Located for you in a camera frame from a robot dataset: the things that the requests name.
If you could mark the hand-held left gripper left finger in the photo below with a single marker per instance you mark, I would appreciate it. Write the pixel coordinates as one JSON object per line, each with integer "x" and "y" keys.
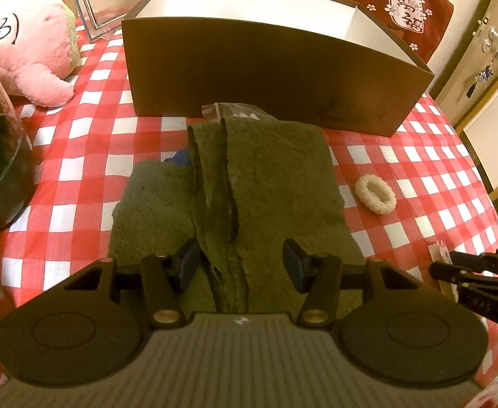
{"x": 188, "y": 263}

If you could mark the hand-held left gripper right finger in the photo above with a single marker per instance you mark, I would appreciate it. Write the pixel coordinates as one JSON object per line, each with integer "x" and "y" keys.
{"x": 293, "y": 263}

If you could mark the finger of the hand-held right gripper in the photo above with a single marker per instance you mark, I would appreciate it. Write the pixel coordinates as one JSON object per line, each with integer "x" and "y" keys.
{"x": 448, "y": 273}
{"x": 470, "y": 258}

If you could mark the grey crinkled cloth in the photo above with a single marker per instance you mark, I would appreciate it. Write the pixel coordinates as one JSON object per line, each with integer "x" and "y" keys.
{"x": 283, "y": 178}

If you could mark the bag of cotton swabs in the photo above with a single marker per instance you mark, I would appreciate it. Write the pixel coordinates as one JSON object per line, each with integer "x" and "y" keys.
{"x": 232, "y": 112}

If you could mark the brown cardboard box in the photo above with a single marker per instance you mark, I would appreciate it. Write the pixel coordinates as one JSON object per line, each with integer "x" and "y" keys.
{"x": 253, "y": 72}

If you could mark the white fluffy scrunchie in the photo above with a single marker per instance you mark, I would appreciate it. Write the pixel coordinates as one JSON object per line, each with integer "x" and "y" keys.
{"x": 365, "y": 197}

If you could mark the white wooden chair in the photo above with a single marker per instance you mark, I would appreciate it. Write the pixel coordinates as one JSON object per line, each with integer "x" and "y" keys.
{"x": 486, "y": 136}

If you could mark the red checked tablecloth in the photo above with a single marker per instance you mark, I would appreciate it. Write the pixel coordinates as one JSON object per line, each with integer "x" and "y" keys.
{"x": 83, "y": 165}

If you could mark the wooden door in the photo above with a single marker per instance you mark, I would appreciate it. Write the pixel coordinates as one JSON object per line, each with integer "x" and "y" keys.
{"x": 457, "y": 72}

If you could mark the red cat print cushion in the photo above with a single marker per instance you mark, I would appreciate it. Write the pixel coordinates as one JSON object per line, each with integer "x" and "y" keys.
{"x": 376, "y": 12}

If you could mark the pink plush toy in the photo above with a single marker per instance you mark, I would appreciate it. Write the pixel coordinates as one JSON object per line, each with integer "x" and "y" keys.
{"x": 32, "y": 42}

